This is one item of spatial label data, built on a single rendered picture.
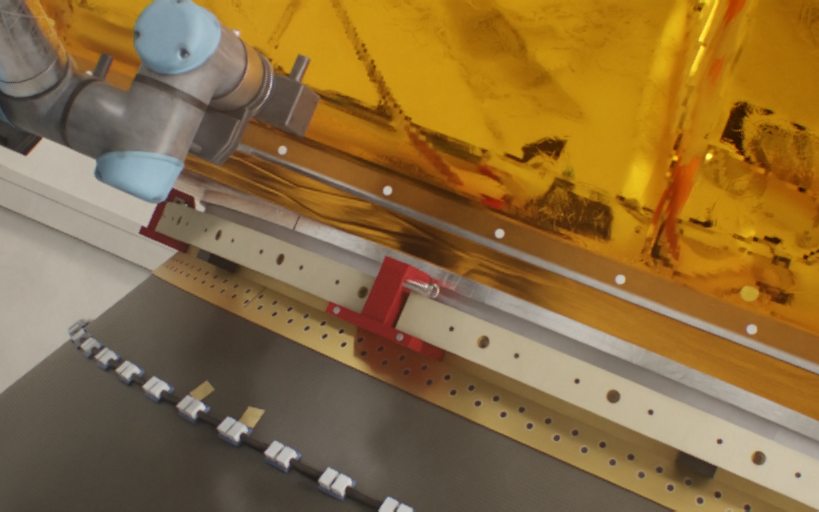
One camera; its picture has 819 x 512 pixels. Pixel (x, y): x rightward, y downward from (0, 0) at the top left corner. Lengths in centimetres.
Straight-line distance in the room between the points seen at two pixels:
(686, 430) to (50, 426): 82
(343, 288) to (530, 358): 26
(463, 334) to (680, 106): 36
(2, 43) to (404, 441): 61
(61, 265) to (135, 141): 706
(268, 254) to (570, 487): 50
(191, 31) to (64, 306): 704
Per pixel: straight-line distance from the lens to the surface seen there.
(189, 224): 214
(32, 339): 858
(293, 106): 164
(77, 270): 852
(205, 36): 151
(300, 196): 195
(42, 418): 208
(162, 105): 152
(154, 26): 152
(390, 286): 177
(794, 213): 175
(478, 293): 179
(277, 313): 194
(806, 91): 178
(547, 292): 182
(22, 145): 180
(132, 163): 152
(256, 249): 196
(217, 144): 163
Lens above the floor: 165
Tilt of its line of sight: 3 degrees up
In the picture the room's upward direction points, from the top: 23 degrees clockwise
